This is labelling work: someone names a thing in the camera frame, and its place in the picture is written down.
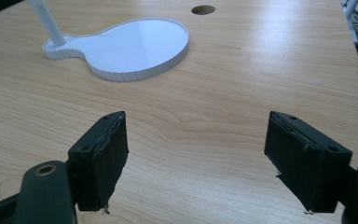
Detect white lamp base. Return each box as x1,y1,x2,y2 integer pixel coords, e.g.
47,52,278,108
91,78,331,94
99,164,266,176
27,0,190,83

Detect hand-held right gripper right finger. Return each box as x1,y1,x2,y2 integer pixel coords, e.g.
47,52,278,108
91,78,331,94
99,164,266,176
263,110,353,216

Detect white metal stand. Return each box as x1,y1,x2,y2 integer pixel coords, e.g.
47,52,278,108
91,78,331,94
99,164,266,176
343,0,358,45

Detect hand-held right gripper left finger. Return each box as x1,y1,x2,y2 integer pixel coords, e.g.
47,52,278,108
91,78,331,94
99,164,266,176
67,110,130,215

